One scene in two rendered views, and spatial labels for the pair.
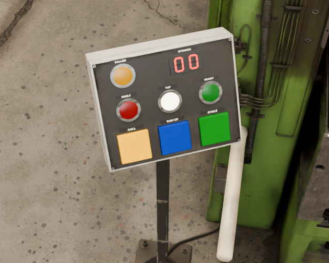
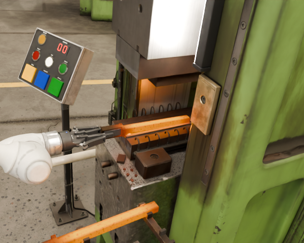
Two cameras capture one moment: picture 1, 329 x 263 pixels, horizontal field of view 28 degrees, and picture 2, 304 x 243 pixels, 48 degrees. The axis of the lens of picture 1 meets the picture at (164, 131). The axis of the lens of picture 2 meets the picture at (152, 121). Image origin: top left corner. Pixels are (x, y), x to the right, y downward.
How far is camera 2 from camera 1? 163 cm
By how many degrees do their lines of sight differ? 41
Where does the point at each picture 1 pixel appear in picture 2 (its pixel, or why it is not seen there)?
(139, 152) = (28, 76)
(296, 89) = not seen: hidden behind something
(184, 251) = (82, 213)
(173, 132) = (41, 76)
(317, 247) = not seen: outside the picture
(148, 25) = not seen: hidden behind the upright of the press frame
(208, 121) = (54, 80)
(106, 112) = (30, 51)
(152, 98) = (45, 56)
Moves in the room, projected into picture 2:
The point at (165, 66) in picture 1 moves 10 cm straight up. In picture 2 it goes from (56, 45) to (55, 24)
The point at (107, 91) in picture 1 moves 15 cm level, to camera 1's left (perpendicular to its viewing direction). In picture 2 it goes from (34, 42) to (24, 33)
